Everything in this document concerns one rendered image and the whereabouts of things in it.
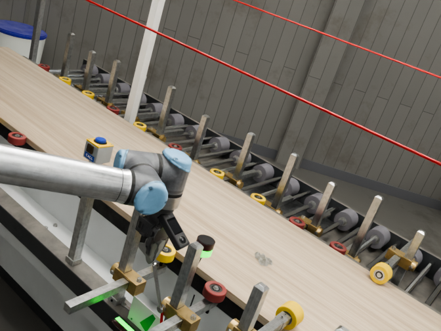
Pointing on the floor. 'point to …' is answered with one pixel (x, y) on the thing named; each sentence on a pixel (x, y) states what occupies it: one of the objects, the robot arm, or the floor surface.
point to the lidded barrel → (20, 38)
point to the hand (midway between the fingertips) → (151, 261)
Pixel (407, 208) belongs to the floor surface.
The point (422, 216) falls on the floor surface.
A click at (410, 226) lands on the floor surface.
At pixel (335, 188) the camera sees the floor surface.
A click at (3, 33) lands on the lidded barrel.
